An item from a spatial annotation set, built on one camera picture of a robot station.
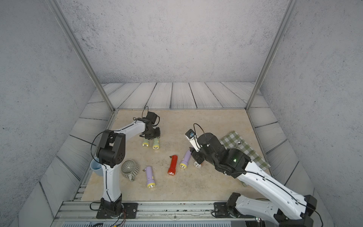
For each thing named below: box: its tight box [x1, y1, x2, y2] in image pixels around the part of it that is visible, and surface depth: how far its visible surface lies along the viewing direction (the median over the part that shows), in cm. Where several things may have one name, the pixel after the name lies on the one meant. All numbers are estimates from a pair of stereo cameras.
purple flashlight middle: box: [179, 149, 192, 170], surface depth 90 cm
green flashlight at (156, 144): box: [152, 138, 160, 150], surface depth 98 cm
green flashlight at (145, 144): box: [141, 138, 150, 149], surface depth 98 cm
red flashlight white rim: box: [193, 161, 202, 169], surface depth 89 cm
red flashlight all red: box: [167, 154, 178, 176], surface depth 90 cm
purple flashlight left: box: [142, 165, 156, 189], surface depth 84 cm
